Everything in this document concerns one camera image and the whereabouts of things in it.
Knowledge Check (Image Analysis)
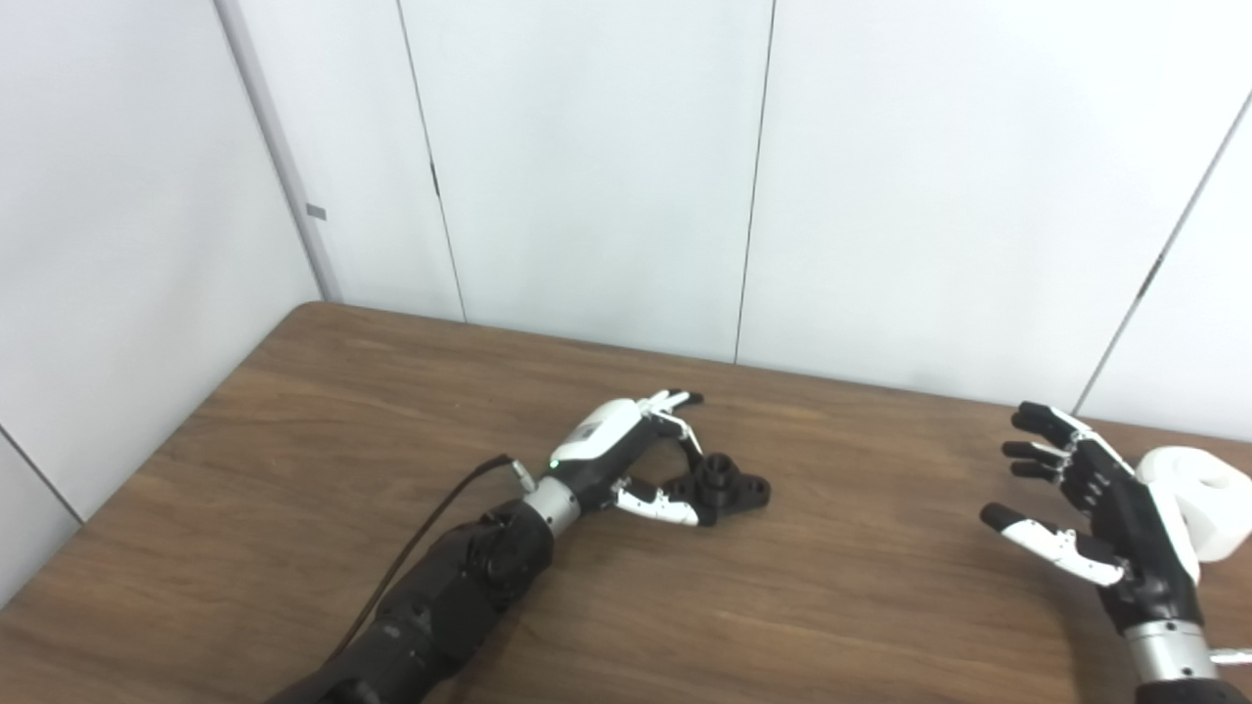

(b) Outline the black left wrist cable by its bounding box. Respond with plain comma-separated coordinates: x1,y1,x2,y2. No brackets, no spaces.
328,454,538,668

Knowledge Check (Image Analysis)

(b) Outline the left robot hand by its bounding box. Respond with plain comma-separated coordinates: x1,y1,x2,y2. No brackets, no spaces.
548,389,705,527

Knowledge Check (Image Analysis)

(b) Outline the round white piece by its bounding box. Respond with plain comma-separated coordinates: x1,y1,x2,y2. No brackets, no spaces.
1135,447,1252,564

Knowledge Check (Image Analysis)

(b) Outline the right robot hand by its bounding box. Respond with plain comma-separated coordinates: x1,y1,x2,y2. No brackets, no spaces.
980,401,1204,637

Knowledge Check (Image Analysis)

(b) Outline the black holder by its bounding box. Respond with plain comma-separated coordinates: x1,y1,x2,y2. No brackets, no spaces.
665,453,772,527

